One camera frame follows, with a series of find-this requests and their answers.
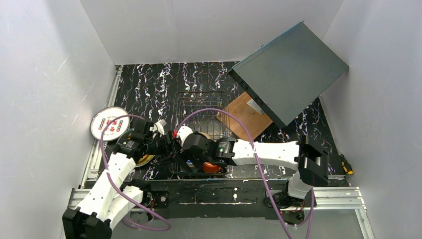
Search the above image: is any orange ceramic mug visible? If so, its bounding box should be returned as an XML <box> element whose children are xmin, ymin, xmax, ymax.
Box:
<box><xmin>201</xmin><ymin>162</ymin><xmax>221</xmax><ymax>173</ymax></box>

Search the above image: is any beige ceramic bowl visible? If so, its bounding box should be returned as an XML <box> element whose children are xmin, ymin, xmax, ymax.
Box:
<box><xmin>198</xmin><ymin>132</ymin><xmax>213</xmax><ymax>141</ymax></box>

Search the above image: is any black wire dish rack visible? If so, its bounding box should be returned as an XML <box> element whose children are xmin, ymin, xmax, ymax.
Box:
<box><xmin>169</xmin><ymin>91</ymin><xmax>232</xmax><ymax>177</ymax></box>

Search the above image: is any yellow patterned plate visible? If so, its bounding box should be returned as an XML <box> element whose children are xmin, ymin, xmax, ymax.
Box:
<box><xmin>135</xmin><ymin>154</ymin><xmax>155</xmax><ymax>167</ymax></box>

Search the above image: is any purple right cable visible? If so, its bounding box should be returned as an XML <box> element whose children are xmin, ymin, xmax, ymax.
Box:
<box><xmin>176</xmin><ymin>108</ymin><xmax>316</xmax><ymax>239</ymax></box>

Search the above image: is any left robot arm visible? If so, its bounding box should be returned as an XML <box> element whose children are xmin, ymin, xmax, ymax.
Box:
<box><xmin>62</xmin><ymin>153</ymin><xmax>171</xmax><ymax>239</ymax></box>

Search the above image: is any white plate red pattern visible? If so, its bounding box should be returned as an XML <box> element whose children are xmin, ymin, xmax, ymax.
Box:
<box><xmin>90</xmin><ymin>107</ymin><xmax>130</xmax><ymax>142</ymax></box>

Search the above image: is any wooden base board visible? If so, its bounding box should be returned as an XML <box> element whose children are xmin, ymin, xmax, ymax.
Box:
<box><xmin>216</xmin><ymin>92</ymin><xmax>273</xmax><ymax>140</ymax></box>

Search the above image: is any yellow black screwdriver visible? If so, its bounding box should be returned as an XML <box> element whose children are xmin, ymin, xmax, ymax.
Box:
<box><xmin>339</xmin><ymin>154</ymin><xmax>353</xmax><ymax>175</ymax></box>

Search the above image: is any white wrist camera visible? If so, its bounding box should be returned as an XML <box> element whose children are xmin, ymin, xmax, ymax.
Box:
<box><xmin>174</xmin><ymin>125</ymin><xmax>193</xmax><ymax>146</ymax></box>
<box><xmin>150</xmin><ymin>119</ymin><xmax>167</xmax><ymax>135</ymax></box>

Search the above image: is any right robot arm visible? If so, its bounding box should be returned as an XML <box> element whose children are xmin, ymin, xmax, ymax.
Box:
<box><xmin>176</xmin><ymin>127</ymin><xmax>328</xmax><ymax>207</ymax></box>

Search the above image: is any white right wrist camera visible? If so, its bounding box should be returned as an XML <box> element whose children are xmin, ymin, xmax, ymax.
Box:
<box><xmin>174</xmin><ymin>125</ymin><xmax>193</xmax><ymax>146</ymax></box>

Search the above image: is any dark grey tilted panel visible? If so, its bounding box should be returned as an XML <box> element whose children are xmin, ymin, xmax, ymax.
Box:
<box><xmin>228</xmin><ymin>22</ymin><xmax>349</xmax><ymax>129</ymax></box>

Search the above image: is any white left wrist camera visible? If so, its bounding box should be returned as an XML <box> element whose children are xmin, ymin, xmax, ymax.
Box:
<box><xmin>150</xmin><ymin>119</ymin><xmax>167</xmax><ymax>135</ymax></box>

